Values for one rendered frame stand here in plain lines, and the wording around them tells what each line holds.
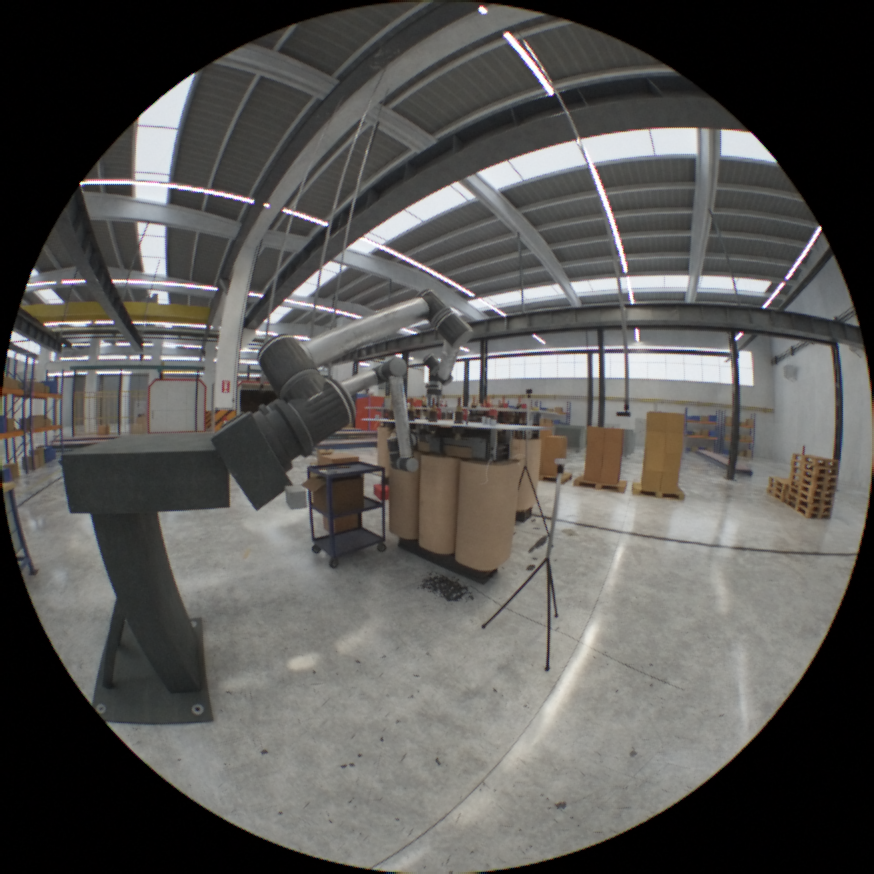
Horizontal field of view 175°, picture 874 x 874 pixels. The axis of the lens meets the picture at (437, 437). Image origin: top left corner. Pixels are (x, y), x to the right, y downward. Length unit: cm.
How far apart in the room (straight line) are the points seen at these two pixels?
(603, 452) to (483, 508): 467
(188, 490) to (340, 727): 124
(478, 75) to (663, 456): 1003
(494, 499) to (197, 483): 185
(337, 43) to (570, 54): 528
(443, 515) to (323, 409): 167
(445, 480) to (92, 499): 228
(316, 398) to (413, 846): 176
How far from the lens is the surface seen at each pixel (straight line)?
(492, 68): 924
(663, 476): 644
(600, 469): 658
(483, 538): 227
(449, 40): 717
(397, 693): 172
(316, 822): 148
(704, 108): 424
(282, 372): 115
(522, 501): 392
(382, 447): 557
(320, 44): 937
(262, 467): 97
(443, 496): 242
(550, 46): 914
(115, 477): 114
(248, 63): 886
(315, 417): 104
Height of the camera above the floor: 142
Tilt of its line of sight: 4 degrees down
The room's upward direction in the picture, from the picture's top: 2 degrees clockwise
